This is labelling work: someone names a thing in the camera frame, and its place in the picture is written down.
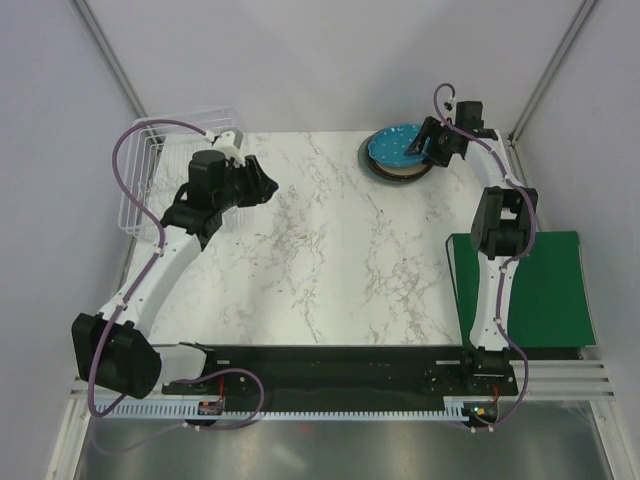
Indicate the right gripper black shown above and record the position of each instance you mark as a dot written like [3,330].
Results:
[435,144]

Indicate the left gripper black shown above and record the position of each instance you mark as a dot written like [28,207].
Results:
[251,179]

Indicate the blue scalloped plate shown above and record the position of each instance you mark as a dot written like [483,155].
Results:
[388,146]

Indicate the brown rimmed beige plate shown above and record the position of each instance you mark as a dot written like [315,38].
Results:
[398,174]

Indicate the pale green ceramic plate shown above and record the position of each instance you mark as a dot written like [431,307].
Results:
[363,152]

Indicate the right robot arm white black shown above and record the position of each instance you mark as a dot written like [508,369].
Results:
[504,226]

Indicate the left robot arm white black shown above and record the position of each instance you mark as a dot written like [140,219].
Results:
[112,347]

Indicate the green mat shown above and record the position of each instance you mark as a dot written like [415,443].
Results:
[548,307]

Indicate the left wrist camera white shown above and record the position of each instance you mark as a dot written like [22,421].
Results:
[229,143]

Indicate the white wire dish rack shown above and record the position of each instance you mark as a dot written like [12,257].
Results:
[153,163]

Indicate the right aluminium frame post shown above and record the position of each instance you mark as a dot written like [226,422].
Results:
[561,52]

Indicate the aluminium frame post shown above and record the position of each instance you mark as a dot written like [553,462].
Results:
[561,52]
[91,24]

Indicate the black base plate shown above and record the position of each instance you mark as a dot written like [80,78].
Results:
[253,393]

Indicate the left aluminium frame post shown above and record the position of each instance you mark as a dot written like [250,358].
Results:
[91,24]

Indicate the left cable duct white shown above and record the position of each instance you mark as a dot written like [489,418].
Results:
[179,409]

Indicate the cable duct white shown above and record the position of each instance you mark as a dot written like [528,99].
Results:
[179,409]
[484,407]

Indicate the right cable duct white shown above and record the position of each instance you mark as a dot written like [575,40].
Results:
[484,407]

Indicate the aluminium rail front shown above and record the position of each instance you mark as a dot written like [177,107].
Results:
[431,372]

